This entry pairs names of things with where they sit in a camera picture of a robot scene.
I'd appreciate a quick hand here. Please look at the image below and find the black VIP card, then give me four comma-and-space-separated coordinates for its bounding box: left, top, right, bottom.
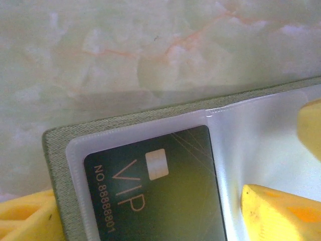
83, 125, 228, 241

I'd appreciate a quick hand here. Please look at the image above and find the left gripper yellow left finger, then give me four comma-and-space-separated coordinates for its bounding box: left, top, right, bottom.
0, 189, 62, 241

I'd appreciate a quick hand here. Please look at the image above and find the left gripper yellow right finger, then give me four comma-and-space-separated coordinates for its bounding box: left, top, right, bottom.
240, 184, 321, 241

